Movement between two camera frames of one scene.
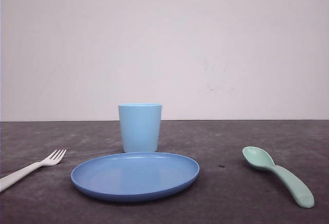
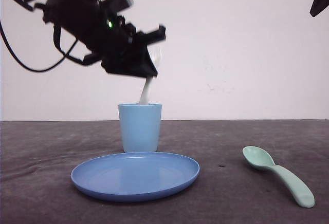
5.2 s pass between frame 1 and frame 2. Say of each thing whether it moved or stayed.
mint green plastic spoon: stayed
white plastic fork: moved
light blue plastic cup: stayed
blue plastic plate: stayed
